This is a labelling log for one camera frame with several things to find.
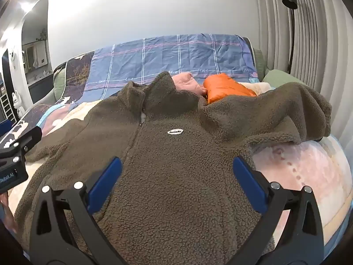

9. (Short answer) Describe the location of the wall mirror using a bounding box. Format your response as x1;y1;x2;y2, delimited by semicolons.
22;40;47;74

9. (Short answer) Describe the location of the cream bear print blanket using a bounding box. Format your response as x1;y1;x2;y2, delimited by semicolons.
6;99;353;254

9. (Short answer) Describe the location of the orange puffer jacket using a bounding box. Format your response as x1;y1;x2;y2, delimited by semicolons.
203;73;257;104

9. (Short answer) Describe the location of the person's left hand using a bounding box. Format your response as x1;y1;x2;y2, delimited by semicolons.
0;194;14;228

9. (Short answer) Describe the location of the pink quilted jacket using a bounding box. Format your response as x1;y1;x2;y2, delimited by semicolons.
171;72;208;98

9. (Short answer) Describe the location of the white shelf rack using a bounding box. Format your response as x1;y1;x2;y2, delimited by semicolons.
0;92;14;120

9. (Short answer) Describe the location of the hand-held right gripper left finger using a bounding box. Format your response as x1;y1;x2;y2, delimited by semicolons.
29;157;130;265

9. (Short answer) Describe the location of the dark vanity cabinet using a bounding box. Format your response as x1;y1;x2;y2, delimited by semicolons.
28;73;54;104

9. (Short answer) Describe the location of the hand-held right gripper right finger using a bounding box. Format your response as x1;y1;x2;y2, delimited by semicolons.
229;155;326;265

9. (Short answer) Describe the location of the olive fleece jacket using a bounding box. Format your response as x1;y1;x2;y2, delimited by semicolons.
14;71;333;265

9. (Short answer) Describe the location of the green pillow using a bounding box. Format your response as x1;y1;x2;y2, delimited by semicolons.
262;69;306;85

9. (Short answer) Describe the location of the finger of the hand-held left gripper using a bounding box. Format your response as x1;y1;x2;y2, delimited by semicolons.
0;127;42;166
0;119;13;136

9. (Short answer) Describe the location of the white pleated curtain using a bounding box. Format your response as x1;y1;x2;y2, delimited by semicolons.
254;0;353;133

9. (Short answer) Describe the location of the cream folded cloth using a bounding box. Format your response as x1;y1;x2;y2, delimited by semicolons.
238;81;275;96

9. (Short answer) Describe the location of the blue plaid bed sheet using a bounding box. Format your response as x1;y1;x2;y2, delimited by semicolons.
84;34;258;100

